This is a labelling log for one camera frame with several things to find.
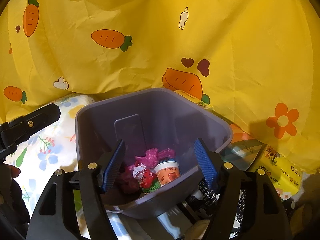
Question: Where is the red print paper cup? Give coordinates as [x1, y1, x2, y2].
[154, 162, 182, 185]

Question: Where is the person's left hand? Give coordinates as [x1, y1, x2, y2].
[0, 164, 30, 222]

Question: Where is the red wrapper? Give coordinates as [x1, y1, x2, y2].
[132, 164, 158, 188]

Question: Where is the floral print bedsheet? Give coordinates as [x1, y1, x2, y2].
[5, 92, 118, 240]

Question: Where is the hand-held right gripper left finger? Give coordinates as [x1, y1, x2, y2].
[26, 139, 127, 240]

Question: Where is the purple plastic bin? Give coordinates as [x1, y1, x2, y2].
[75, 87, 234, 220]

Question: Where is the small yellow box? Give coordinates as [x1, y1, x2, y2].
[175, 90, 214, 113]

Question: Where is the black printed packet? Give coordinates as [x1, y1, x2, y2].
[187, 175, 248, 240]

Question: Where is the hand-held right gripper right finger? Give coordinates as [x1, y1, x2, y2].
[194, 138, 293, 240]

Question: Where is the yellow snack packet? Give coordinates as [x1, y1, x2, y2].
[252, 144, 304, 202]

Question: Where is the teal striped pack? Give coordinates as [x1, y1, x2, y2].
[221, 139, 267, 172]

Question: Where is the pink plastic bag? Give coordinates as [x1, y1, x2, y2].
[121, 166, 140, 194]
[135, 148, 177, 168]

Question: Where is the yellow carrot print cloth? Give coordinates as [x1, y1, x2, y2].
[0, 0, 320, 180]

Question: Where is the green foam net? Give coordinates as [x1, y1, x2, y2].
[141, 180, 161, 193]

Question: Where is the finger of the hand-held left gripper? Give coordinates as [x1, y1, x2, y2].
[0, 103, 61, 155]

